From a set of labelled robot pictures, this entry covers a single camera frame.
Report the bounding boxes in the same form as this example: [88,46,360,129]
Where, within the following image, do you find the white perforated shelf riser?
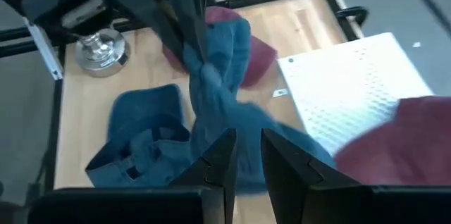
[277,32,435,158]

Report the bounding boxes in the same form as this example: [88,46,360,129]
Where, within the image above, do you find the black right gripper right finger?
[260,127,451,224]

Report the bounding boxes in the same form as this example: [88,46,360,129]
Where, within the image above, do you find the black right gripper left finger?
[27,127,238,224]

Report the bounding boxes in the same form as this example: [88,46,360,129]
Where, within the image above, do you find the black rig frame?
[0,0,369,204]

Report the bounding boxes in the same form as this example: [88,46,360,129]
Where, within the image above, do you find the silver round metal base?
[73,27,132,78]

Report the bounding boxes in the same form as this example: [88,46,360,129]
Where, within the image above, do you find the silver aluminium bar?
[21,15,64,81]

